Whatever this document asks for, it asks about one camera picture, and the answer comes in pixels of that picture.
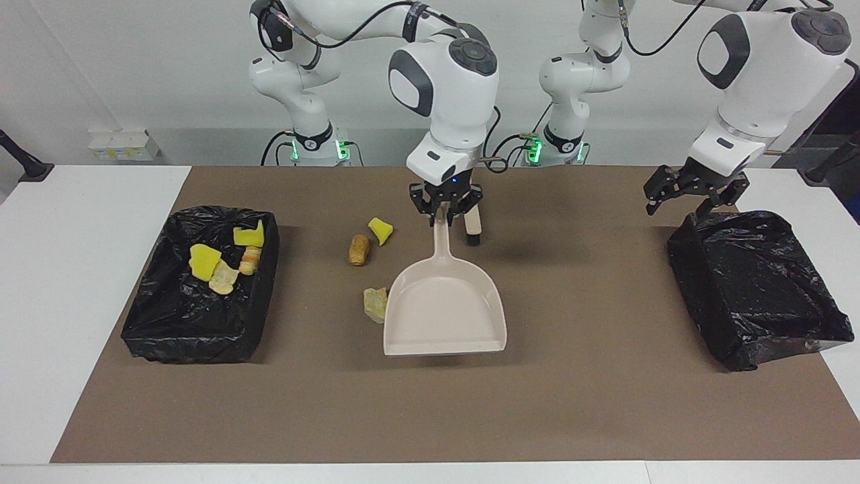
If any large yellow sponge piece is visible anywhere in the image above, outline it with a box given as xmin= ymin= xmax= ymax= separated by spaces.
xmin=189 ymin=243 xmax=222 ymax=281

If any bin lined with black bag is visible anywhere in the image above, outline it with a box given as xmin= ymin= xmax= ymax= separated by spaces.
xmin=667 ymin=210 xmax=855 ymax=372
xmin=121 ymin=206 xmax=280 ymax=365

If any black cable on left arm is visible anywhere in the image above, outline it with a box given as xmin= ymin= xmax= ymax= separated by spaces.
xmin=618 ymin=0 xmax=713 ymax=58

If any brown table mat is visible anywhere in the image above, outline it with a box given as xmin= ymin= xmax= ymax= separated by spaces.
xmin=50 ymin=166 xmax=860 ymax=465

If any pale crumbly bread chunk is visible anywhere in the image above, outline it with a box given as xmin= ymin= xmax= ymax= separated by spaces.
xmin=209 ymin=260 xmax=240 ymax=295

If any beige plastic dustpan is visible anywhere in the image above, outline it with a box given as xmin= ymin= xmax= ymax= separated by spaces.
xmin=383 ymin=207 xmax=508 ymax=357

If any notched yellow sponge piece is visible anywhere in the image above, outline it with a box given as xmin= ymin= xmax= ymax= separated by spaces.
xmin=233 ymin=220 xmax=266 ymax=247

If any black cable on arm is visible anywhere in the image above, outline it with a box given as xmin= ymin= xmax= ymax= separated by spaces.
xmin=269 ymin=0 xmax=506 ymax=174
xmin=618 ymin=0 xmax=713 ymax=58

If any pale cream bread chunk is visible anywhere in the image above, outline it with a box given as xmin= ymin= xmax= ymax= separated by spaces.
xmin=363 ymin=287 xmax=389 ymax=323

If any white box on floor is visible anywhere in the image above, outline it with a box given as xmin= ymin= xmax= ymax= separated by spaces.
xmin=89 ymin=129 xmax=161 ymax=163

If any black stand pole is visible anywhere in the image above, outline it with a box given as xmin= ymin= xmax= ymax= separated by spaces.
xmin=0 ymin=128 xmax=54 ymax=183
xmin=804 ymin=132 xmax=860 ymax=186

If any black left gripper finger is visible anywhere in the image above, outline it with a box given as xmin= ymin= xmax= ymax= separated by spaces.
xmin=644 ymin=165 xmax=681 ymax=216
xmin=695 ymin=176 xmax=750 ymax=217

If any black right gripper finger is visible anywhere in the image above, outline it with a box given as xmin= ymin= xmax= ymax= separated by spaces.
xmin=457 ymin=188 xmax=484 ymax=233
xmin=410 ymin=187 xmax=436 ymax=227

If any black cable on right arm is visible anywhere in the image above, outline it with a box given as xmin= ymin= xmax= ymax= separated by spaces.
xmin=269 ymin=0 xmax=506 ymax=174

